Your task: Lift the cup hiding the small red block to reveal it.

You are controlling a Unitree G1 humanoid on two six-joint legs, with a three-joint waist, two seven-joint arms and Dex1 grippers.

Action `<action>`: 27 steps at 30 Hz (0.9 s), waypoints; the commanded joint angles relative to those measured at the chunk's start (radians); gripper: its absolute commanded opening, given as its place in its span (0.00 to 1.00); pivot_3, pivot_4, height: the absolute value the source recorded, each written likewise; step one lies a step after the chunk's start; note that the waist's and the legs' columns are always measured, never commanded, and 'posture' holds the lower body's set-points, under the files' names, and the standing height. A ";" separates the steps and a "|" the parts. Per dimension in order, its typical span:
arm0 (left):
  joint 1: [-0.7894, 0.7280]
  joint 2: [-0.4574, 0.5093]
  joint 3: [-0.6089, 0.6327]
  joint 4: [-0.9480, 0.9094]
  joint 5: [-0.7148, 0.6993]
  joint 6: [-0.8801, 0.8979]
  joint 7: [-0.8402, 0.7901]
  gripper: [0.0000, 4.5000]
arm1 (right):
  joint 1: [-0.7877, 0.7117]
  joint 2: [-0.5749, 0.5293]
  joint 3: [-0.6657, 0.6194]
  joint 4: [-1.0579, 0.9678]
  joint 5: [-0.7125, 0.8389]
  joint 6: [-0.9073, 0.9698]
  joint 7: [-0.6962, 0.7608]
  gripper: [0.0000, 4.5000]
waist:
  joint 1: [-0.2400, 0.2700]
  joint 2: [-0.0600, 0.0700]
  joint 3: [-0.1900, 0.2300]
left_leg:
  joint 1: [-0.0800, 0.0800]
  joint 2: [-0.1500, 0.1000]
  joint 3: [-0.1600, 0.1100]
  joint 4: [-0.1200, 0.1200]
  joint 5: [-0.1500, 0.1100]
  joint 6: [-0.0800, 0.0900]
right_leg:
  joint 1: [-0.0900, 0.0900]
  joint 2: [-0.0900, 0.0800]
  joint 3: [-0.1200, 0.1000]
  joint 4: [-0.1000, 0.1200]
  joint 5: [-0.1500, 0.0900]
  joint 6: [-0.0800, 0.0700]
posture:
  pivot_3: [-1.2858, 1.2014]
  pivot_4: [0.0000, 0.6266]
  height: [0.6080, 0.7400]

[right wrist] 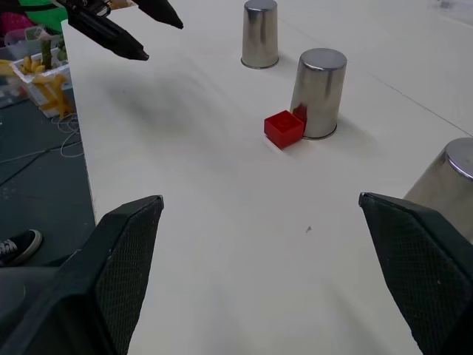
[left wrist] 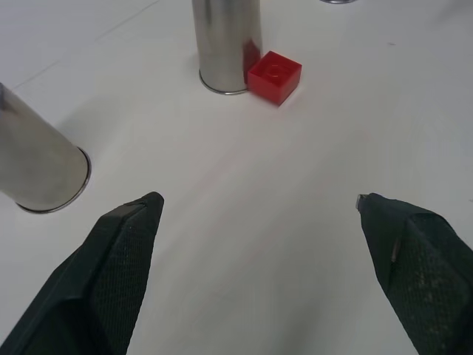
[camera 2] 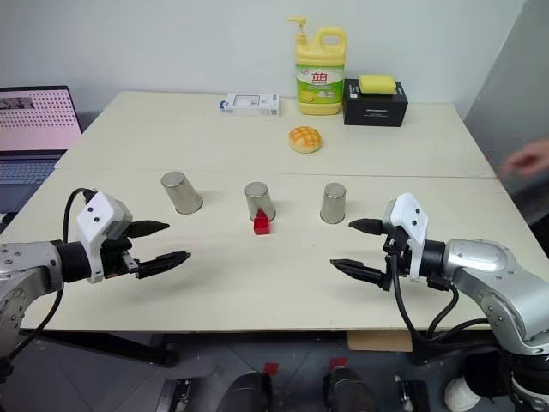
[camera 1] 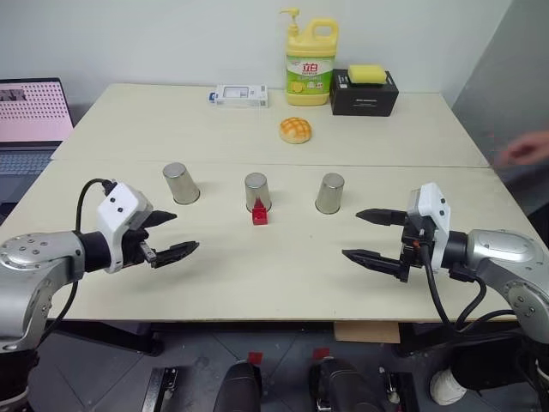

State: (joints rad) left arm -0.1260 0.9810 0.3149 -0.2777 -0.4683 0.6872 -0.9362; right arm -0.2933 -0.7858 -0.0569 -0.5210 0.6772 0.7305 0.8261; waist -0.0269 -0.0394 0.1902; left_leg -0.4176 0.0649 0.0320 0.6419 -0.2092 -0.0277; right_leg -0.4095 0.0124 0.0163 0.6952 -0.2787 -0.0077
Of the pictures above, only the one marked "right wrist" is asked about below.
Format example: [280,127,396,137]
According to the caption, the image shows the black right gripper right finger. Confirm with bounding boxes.
[358,192,473,355]

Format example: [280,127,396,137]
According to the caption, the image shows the white foam box yellow pieces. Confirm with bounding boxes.
[10,38,75,120]

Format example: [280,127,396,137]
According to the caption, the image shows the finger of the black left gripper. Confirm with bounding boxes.
[67,7,150,61]
[135,0,185,30]

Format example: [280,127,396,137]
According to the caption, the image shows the green cloth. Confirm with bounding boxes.
[0,0,69,30]

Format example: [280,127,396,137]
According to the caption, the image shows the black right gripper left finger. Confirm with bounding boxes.
[0,195,165,355]

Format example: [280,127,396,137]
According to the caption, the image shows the clear plastic storage bin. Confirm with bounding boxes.
[0,24,45,108]

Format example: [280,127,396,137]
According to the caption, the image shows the upturned stainless steel cup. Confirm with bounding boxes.
[402,137,473,246]
[289,47,348,140]
[240,0,279,70]

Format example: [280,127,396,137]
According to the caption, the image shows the thin white floor cable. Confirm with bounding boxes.
[0,110,86,186]

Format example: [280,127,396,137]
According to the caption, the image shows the black and white sneaker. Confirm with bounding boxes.
[0,229,43,268]

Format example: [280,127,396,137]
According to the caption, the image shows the red plastic cube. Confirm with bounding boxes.
[263,109,305,150]

